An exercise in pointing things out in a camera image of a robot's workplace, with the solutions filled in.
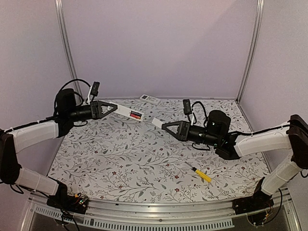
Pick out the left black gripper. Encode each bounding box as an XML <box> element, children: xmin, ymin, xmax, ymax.
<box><xmin>68</xmin><ymin>100</ymin><xmax>117</xmax><ymax>122</ymax></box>

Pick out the white air conditioner remote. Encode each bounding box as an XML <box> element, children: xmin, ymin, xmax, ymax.
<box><xmin>111</xmin><ymin>102</ymin><xmax>144</xmax><ymax>122</ymax></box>

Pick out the white battery cover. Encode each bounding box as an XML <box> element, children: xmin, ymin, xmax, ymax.
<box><xmin>152</xmin><ymin>118</ymin><xmax>164</xmax><ymax>129</ymax></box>

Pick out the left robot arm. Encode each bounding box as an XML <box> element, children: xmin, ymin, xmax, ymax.
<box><xmin>0</xmin><ymin>89</ymin><xmax>117</xmax><ymax>209</ymax></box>

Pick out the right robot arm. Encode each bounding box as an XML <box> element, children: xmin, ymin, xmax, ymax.
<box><xmin>161</xmin><ymin>110</ymin><xmax>308</xmax><ymax>210</ymax></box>

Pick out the red black battery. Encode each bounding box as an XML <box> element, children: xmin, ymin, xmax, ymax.
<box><xmin>129</xmin><ymin>111</ymin><xmax>142</xmax><ymax>120</ymax></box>

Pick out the floral patterned table mat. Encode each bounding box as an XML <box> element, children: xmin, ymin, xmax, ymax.
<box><xmin>48</xmin><ymin>100</ymin><xmax>269</xmax><ymax>203</ymax></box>

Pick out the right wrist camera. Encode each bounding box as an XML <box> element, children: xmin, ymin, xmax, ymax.
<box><xmin>182</xmin><ymin>99</ymin><xmax>192</xmax><ymax>116</ymax></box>

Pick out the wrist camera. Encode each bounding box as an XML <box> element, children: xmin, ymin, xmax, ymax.
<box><xmin>90</xmin><ymin>81</ymin><xmax>100</xmax><ymax>97</ymax></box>
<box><xmin>182</xmin><ymin>99</ymin><xmax>192</xmax><ymax>116</ymax></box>

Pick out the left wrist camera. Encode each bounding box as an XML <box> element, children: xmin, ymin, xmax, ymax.
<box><xmin>90</xmin><ymin>81</ymin><xmax>100</xmax><ymax>97</ymax></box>

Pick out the right camera cable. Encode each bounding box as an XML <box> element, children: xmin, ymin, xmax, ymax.
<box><xmin>191</xmin><ymin>101</ymin><xmax>209</xmax><ymax>126</ymax></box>

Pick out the camera cable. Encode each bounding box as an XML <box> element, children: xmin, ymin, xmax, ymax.
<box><xmin>59</xmin><ymin>78</ymin><xmax>91</xmax><ymax>93</ymax></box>
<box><xmin>191</xmin><ymin>101</ymin><xmax>209</xmax><ymax>126</ymax></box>

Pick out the left camera cable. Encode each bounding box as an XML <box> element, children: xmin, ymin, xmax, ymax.
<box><xmin>59</xmin><ymin>78</ymin><xmax>91</xmax><ymax>93</ymax></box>

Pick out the yellow handled screwdriver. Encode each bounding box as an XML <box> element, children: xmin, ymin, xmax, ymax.
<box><xmin>185</xmin><ymin>162</ymin><xmax>212</xmax><ymax>182</ymax></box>

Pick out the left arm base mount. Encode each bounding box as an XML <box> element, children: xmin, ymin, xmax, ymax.
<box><xmin>47</xmin><ymin>183</ymin><xmax>89</xmax><ymax>214</ymax></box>

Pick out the front aluminium rail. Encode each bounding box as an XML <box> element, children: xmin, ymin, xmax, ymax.
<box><xmin>21</xmin><ymin>188</ymin><xmax>302</xmax><ymax>231</ymax></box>

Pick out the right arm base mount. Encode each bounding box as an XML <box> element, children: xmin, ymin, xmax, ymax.
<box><xmin>232</xmin><ymin>191</ymin><xmax>274</xmax><ymax>226</ymax></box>

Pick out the left aluminium frame post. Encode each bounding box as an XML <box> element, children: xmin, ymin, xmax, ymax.
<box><xmin>54</xmin><ymin>0</ymin><xmax>81</xmax><ymax>97</ymax></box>

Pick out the aluminium frame post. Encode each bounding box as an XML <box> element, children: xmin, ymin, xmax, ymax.
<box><xmin>236</xmin><ymin>0</ymin><xmax>265</xmax><ymax>104</ymax></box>
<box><xmin>54</xmin><ymin>0</ymin><xmax>81</xmax><ymax>97</ymax></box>

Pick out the right aluminium frame post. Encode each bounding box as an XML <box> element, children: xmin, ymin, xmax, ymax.
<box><xmin>236</xmin><ymin>0</ymin><xmax>265</xmax><ymax>104</ymax></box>

